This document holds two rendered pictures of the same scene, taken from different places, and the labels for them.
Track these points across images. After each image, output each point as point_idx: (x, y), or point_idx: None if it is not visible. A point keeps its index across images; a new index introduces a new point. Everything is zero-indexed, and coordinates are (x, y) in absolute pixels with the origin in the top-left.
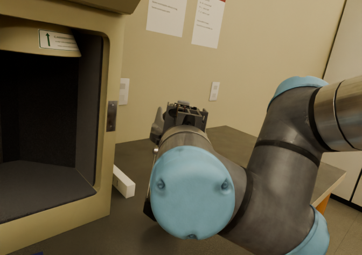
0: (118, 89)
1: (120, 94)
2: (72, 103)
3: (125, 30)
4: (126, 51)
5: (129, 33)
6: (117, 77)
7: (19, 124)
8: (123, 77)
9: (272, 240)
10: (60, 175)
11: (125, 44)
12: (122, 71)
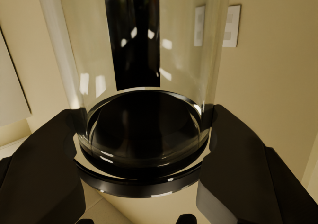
0: (315, 175)
1: (227, 24)
2: None
3: (220, 102)
4: (219, 79)
5: (216, 98)
6: (316, 201)
7: None
8: (223, 47)
9: None
10: None
11: (220, 87)
12: (225, 55)
